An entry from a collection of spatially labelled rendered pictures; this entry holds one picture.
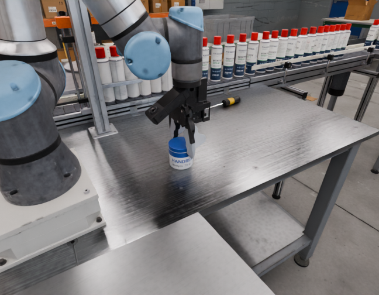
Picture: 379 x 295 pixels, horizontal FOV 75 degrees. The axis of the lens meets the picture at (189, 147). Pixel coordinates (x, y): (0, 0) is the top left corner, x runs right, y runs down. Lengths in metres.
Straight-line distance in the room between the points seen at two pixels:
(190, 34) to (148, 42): 0.18
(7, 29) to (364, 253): 1.82
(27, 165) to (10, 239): 0.13
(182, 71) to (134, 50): 0.20
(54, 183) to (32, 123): 0.12
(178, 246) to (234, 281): 0.12
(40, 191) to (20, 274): 0.15
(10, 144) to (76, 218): 0.18
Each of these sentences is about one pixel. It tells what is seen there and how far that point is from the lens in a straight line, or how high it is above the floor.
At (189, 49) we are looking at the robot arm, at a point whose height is 1.15.
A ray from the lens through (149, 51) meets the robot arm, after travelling 0.42.
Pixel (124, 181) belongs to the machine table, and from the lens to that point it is 0.69.
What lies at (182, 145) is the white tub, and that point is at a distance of 0.68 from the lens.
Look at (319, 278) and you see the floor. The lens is 1.60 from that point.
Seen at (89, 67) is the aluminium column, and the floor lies 1.06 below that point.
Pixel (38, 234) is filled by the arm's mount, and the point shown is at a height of 0.88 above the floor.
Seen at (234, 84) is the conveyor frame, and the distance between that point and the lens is 1.30.
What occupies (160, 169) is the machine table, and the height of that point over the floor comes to 0.83.
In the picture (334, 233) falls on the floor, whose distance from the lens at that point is 1.84.
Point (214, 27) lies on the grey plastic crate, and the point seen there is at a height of 0.95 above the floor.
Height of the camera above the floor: 1.26
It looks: 32 degrees down
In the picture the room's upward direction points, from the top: straight up
